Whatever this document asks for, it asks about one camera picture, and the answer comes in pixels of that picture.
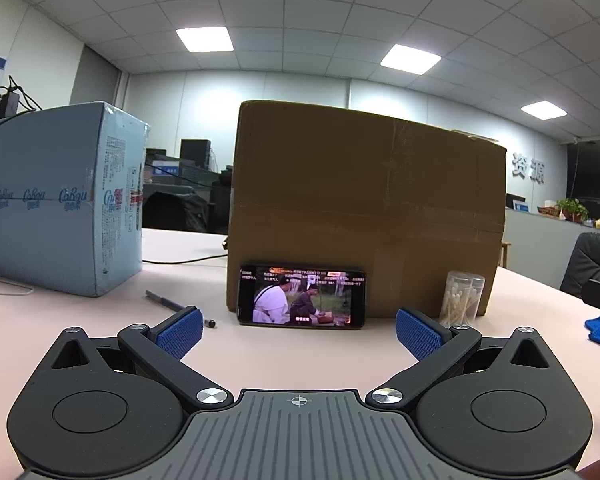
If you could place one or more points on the clear cotton swab jar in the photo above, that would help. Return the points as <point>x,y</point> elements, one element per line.
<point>462,300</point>

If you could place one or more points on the black smartphone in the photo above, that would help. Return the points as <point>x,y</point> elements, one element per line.
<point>300,297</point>

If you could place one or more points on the light blue printed carton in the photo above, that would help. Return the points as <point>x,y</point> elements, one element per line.
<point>45,200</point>

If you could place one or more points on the black power adapter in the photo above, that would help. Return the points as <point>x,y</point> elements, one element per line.
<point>0,102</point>

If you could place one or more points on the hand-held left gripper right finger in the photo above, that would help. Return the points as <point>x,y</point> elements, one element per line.
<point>417,332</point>

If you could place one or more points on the small blue sign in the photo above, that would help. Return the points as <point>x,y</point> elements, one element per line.
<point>520,205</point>

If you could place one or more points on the grey gel pen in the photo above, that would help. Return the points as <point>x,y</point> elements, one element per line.
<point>162,301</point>

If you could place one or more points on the grey wall lettering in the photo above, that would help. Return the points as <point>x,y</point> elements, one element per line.
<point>527,167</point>

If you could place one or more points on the black computer monitor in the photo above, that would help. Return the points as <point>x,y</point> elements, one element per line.
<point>195,152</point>

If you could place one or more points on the large brown cardboard box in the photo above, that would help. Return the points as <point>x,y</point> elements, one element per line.
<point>360,195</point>

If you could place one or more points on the dark office chair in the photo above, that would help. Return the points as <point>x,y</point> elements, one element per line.
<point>175,212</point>

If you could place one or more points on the green potted plant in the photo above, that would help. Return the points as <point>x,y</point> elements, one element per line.
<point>572,208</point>

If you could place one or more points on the grey reception counter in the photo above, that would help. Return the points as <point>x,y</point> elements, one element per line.
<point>535,245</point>

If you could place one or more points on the black leather chair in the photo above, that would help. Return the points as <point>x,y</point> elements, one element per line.
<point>587,265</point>

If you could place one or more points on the ceiling light panel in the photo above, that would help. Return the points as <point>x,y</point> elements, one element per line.
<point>410,58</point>
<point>203,38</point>
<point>544,109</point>

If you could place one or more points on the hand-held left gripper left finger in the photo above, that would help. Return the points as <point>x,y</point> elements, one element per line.
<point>180,332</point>

